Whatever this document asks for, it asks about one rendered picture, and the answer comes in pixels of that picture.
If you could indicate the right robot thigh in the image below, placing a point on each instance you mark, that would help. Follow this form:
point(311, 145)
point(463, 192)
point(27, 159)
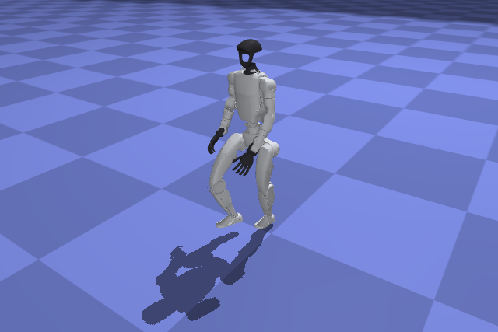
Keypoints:
point(223, 161)

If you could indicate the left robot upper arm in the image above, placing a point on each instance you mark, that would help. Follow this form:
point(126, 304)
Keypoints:
point(268, 88)

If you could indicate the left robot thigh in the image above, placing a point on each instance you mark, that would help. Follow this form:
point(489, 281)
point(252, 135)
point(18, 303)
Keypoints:
point(264, 164)

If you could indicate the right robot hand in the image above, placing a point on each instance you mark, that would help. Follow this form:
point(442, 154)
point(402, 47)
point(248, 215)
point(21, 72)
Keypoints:
point(218, 134)

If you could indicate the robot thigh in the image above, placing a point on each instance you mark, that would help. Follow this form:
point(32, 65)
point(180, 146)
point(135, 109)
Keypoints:
point(264, 164)
point(223, 161)

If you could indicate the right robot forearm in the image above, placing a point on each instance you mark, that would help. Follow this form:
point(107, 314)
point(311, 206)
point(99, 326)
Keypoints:
point(227, 116)

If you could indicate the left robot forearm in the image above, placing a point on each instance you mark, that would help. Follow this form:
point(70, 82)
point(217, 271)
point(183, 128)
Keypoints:
point(262, 133)

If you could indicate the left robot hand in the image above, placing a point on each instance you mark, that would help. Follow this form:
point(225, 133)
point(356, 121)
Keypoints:
point(246, 160)

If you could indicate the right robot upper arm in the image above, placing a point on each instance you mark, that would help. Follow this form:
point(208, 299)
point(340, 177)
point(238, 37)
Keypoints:
point(231, 101)

